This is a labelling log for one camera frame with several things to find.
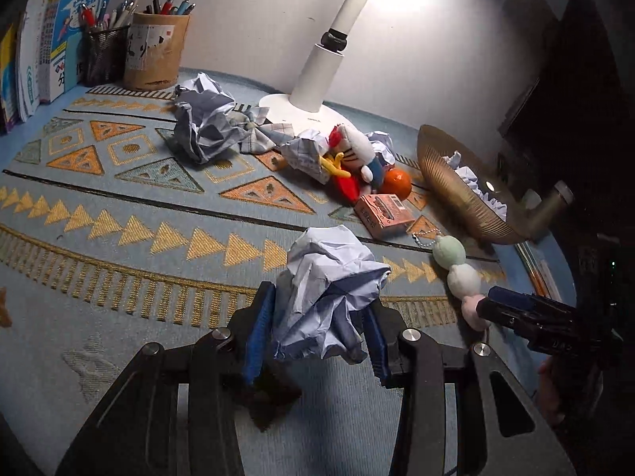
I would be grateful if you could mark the blue cover book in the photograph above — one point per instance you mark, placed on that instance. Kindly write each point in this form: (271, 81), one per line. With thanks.
(74, 10)

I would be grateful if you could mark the large paper ball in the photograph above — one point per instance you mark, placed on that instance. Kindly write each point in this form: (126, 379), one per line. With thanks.
(208, 129)

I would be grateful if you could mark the white desk lamp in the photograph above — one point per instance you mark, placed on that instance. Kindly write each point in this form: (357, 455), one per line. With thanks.
(317, 79)

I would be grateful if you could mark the bamboo pen holder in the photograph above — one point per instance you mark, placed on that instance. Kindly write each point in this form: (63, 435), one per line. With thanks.
(156, 54)

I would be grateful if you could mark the bunch of red white pens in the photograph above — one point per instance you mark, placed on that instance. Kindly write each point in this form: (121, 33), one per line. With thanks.
(106, 20)

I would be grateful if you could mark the golden ribbed bowl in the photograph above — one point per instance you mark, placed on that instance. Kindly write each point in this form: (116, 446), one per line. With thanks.
(446, 193)

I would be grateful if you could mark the grid paper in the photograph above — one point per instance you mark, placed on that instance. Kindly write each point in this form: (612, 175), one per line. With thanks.
(307, 153)
(263, 136)

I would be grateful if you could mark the yellow and blue book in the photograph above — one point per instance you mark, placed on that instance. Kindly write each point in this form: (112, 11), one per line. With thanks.
(7, 79)

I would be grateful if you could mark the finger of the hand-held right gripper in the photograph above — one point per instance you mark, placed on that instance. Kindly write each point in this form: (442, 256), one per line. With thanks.
(506, 317)
(511, 296)

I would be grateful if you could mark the row of lying pens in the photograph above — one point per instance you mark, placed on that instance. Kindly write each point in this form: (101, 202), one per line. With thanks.
(538, 267)

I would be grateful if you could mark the pink cardboard box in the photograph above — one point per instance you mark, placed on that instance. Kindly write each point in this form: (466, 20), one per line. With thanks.
(384, 213)

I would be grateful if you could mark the orange tangerine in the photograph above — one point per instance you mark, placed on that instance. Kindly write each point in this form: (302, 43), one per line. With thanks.
(397, 183)

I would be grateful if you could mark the pale green container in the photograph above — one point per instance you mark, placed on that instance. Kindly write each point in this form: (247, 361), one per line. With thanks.
(531, 202)

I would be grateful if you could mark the person's right hand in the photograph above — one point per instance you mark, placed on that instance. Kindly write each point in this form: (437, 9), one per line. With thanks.
(549, 391)

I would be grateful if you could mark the bunch of dark pens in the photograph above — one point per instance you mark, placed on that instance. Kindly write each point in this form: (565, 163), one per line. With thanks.
(171, 7)

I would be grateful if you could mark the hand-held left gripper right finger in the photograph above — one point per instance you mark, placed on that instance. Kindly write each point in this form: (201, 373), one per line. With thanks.
(377, 347)

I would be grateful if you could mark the black mesh pen holder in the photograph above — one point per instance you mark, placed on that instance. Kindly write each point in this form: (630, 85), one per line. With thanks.
(104, 57)

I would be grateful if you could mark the small three-ball dango plush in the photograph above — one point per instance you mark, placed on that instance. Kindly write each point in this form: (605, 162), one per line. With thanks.
(464, 277)

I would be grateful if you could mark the grey thermos bottle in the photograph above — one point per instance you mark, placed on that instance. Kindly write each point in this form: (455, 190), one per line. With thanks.
(545, 210)

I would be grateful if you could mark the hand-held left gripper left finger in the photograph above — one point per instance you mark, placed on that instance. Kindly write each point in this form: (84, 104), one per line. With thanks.
(258, 337)

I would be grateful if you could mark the dark monitor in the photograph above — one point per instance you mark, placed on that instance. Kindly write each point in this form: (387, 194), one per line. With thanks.
(521, 114)

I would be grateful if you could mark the blue patterned woven mat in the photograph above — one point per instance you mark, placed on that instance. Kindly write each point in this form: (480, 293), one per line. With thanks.
(124, 238)

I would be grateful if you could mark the white cat plush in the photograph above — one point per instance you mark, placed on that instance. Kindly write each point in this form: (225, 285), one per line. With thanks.
(357, 148)

